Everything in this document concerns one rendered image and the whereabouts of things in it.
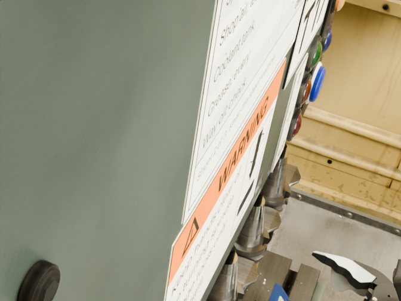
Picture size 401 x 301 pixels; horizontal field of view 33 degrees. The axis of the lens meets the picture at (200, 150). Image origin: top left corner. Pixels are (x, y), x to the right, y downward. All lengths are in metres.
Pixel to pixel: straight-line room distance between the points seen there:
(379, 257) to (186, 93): 1.37
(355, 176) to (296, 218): 0.17
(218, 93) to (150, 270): 0.07
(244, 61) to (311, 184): 1.29
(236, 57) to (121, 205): 0.09
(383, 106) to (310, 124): 0.16
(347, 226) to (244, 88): 1.29
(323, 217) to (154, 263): 1.33
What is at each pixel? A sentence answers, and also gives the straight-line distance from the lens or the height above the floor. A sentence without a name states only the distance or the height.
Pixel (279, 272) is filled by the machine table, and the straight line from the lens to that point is 1.34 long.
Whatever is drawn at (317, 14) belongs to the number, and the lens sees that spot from 0.44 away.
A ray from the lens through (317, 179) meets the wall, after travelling 1.54.
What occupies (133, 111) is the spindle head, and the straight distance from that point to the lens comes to 0.16.
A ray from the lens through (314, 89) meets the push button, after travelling 0.54.
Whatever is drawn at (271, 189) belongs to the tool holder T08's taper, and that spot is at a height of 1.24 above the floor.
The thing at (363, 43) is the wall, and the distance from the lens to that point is 1.34.
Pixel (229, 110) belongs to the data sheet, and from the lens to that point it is 0.27.
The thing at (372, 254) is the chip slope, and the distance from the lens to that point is 1.55.
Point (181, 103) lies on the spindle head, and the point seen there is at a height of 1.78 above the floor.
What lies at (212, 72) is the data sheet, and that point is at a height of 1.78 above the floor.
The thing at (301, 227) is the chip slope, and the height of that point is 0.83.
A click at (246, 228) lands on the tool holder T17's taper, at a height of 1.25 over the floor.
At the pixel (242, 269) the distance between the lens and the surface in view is 0.91.
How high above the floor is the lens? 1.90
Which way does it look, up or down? 39 degrees down
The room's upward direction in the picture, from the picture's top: 9 degrees clockwise
